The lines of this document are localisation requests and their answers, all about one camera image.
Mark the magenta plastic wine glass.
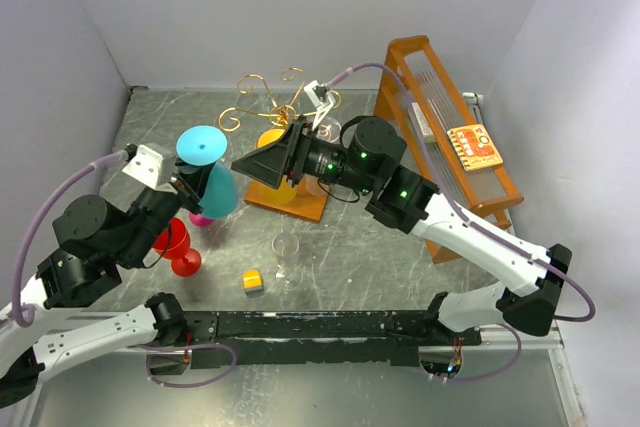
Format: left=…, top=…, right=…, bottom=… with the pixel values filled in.
left=189, top=213, right=214, bottom=227

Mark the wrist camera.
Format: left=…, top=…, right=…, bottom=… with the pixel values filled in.
left=303, top=80, right=338, bottom=131
left=121, top=143, right=177, bottom=193

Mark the clear wine glass front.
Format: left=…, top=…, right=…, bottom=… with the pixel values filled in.
left=271, top=232, right=303, bottom=291

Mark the orange patterned card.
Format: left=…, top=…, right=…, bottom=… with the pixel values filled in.
left=447, top=124, right=503, bottom=172

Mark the red plastic wine glass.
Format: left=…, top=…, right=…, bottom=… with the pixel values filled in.
left=153, top=217, right=202, bottom=277

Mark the yellow plastic wine glass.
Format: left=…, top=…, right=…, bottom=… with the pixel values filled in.
left=255, top=128, right=297, bottom=206

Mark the gold wire glass rack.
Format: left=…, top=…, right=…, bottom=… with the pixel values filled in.
left=218, top=67, right=329, bottom=223

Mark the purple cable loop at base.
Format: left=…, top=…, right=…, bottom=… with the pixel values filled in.
left=139, top=343, right=240, bottom=389

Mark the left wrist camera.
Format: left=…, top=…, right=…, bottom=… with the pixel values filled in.
left=121, top=143, right=177, bottom=193

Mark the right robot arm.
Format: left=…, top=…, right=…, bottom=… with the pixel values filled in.
left=231, top=116, right=571, bottom=345

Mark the blue plastic wine glass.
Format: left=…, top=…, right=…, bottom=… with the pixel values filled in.
left=176, top=125, right=238, bottom=219

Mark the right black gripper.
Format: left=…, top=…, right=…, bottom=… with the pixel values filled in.
left=231, top=114, right=376, bottom=194

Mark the white box on shelf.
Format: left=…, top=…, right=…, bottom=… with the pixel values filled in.
left=411, top=102, right=437, bottom=143

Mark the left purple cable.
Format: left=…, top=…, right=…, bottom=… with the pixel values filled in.
left=10, top=149, right=134, bottom=329

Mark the clear wine glass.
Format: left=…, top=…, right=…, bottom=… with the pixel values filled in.
left=271, top=232, right=303, bottom=291
left=304, top=116, right=344, bottom=198

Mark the yellow grey small block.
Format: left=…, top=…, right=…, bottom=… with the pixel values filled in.
left=242, top=269, right=264, bottom=297

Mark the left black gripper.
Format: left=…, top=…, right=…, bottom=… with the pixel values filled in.
left=119, top=148, right=220, bottom=265

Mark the wooden shelf rack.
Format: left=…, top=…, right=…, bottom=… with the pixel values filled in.
left=373, top=35, right=525, bottom=264

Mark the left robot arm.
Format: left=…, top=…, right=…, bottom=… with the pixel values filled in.
left=1, top=166, right=213, bottom=407

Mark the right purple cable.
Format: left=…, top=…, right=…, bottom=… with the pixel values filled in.
left=324, top=62, right=597, bottom=324

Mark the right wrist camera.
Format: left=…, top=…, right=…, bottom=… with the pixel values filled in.
left=303, top=80, right=338, bottom=131

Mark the black base frame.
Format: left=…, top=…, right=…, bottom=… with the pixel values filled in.
left=150, top=310, right=481, bottom=367

